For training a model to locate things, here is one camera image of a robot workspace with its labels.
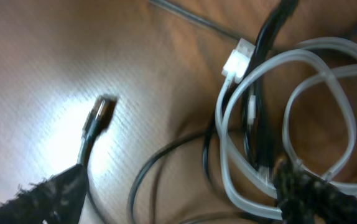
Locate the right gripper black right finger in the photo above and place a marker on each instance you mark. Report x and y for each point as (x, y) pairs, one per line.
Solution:
(302, 196)

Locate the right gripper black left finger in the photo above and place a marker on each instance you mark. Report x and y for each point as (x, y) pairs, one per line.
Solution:
(59, 199)

